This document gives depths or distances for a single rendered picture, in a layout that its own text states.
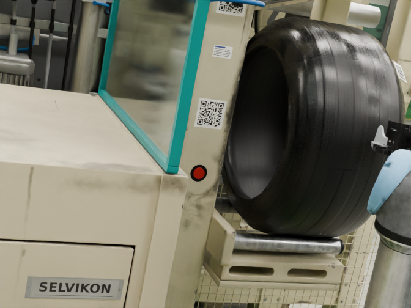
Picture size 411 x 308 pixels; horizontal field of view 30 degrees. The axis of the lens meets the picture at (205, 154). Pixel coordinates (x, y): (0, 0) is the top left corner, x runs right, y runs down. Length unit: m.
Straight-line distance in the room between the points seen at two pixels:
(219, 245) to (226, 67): 0.46
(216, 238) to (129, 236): 0.83
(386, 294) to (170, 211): 0.38
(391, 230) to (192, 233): 0.89
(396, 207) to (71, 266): 0.51
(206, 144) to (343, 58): 0.41
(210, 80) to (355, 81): 0.36
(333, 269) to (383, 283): 0.84
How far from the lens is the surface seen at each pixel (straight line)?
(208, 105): 1.94
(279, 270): 2.07
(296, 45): 1.96
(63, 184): 1.15
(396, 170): 1.23
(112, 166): 1.17
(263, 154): 2.41
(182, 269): 2.08
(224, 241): 1.96
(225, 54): 1.93
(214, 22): 1.91
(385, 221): 1.26
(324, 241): 2.13
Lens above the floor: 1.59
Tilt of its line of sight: 14 degrees down
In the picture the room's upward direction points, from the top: 11 degrees clockwise
